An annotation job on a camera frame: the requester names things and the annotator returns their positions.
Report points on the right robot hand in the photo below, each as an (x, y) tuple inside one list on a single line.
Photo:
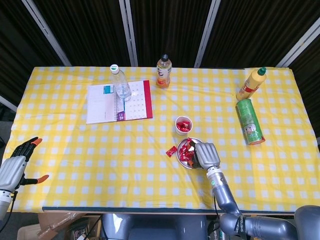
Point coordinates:
[(207, 155)]

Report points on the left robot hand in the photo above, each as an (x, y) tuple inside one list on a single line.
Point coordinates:
[(11, 172)]

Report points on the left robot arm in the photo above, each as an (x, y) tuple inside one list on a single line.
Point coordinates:
[(3, 205)]

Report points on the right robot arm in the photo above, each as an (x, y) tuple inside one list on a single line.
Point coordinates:
[(221, 192)]

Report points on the white paper cup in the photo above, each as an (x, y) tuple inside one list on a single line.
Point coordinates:
[(183, 132)]

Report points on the round metal plate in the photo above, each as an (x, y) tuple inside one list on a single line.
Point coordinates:
[(183, 163)]

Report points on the green chips can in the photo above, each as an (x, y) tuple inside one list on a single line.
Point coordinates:
[(250, 120)]

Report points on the brown cardboard box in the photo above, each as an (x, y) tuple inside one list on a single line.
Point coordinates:
[(50, 225)]

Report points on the yellow squeeze bottle green cap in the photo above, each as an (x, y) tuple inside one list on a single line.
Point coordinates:
[(251, 85)]

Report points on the yellow white checked tablecloth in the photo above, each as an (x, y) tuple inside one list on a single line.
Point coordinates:
[(100, 162)]

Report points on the grey robot torso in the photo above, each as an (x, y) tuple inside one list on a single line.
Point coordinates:
[(155, 227)]

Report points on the orange juice bottle black cap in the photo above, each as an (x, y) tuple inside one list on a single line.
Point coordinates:
[(163, 75)]

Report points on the spiral calendar notebook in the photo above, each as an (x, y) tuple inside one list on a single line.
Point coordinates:
[(100, 107)]

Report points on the clear water bottle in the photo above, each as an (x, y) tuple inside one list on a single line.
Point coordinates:
[(121, 85)]

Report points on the black pleated partition panel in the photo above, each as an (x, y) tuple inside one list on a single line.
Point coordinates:
[(250, 30), (170, 25), (15, 50), (87, 30), (310, 75)]

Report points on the white partition post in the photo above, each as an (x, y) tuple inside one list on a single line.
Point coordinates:
[(46, 32), (297, 51), (207, 32), (128, 32), (8, 103)]

